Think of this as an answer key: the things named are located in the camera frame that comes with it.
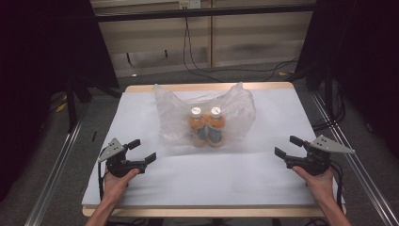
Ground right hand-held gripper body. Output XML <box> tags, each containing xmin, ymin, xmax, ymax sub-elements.
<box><xmin>283</xmin><ymin>135</ymin><xmax>356</xmax><ymax>177</ymax></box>

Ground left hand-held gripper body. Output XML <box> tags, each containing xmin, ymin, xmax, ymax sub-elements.
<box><xmin>98</xmin><ymin>137</ymin><xmax>148</xmax><ymax>179</ymax></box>

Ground clear plastic bag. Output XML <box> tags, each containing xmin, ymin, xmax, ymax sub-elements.
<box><xmin>152</xmin><ymin>82</ymin><xmax>257</xmax><ymax>149</ymax></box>

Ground person's left hand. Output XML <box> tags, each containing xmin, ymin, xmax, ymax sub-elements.
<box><xmin>102</xmin><ymin>168</ymin><xmax>141</xmax><ymax>205</ymax></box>

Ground person's right hand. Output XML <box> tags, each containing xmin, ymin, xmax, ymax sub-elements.
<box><xmin>291</xmin><ymin>165</ymin><xmax>336</xmax><ymax>205</ymax></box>

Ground white table sheet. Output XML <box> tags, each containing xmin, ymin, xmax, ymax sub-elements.
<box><xmin>81</xmin><ymin>89</ymin><xmax>346</xmax><ymax>208</ymax></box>

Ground orange drink bottle white cap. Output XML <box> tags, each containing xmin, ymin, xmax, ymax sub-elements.
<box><xmin>206</xmin><ymin>106</ymin><xmax>227</xmax><ymax>148</ymax></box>
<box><xmin>187</xmin><ymin>106</ymin><xmax>208</xmax><ymax>148</ymax></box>

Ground black metal stand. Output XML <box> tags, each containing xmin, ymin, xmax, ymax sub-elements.
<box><xmin>65</xmin><ymin>73</ymin><xmax>79</xmax><ymax>134</ymax></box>
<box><xmin>324</xmin><ymin>64</ymin><xmax>335</xmax><ymax>121</ymax></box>

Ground wooden table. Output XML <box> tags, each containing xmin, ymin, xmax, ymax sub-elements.
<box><xmin>82</xmin><ymin>82</ymin><xmax>348</xmax><ymax>218</ymax></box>

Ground dark curtain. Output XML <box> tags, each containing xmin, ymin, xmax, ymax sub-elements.
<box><xmin>295</xmin><ymin>0</ymin><xmax>399</xmax><ymax>158</ymax></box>
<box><xmin>0</xmin><ymin>0</ymin><xmax>120</xmax><ymax>202</ymax></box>

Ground black horizontal bar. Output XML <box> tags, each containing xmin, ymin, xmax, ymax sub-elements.
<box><xmin>93</xmin><ymin>3</ymin><xmax>316</xmax><ymax>23</ymax></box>

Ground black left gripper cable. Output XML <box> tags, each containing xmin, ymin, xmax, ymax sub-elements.
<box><xmin>97</xmin><ymin>154</ymin><xmax>110</xmax><ymax>202</ymax></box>

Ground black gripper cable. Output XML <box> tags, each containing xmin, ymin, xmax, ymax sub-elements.
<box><xmin>97</xmin><ymin>154</ymin><xmax>110</xmax><ymax>202</ymax></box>
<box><xmin>328</xmin><ymin>159</ymin><xmax>345</xmax><ymax>212</ymax></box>

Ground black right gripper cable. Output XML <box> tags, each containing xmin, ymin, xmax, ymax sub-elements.
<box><xmin>328</xmin><ymin>159</ymin><xmax>345</xmax><ymax>212</ymax></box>

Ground metal floor rail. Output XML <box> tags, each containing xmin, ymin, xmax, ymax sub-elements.
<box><xmin>24</xmin><ymin>103</ymin><xmax>89</xmax><ymax>226</ymax></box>
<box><xmin>310</xmin><ymin>92</ymin><xmax>399</xmax><ymax>226</ymax></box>

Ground black floor cables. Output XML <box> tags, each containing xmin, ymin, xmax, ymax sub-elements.
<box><xmin>311</xmin><ymin>79</ymin><xmax>346</xmax><ymax>132</ymax></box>

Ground black hanging wall cable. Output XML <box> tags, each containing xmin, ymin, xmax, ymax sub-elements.
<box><xmin>182</xmin><ymin>17</ymin><xmax>299</xmax><ymax>83</ymax></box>

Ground wall power outlet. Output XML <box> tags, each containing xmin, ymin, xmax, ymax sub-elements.
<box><xmin>178</xmin><ymin>0</ymin><xmax>201</xmax><ymax>9</ymax></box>

